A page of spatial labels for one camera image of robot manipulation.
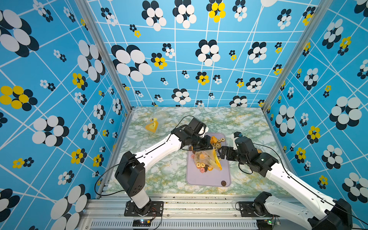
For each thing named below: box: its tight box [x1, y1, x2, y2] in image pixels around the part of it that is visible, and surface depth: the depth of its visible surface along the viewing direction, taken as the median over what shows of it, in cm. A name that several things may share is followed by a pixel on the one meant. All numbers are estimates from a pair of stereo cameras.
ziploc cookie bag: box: [193, 148, 223, 173], surface depth 84 cm
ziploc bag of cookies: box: [145, 110, 170, 133], surface depth 107 cm
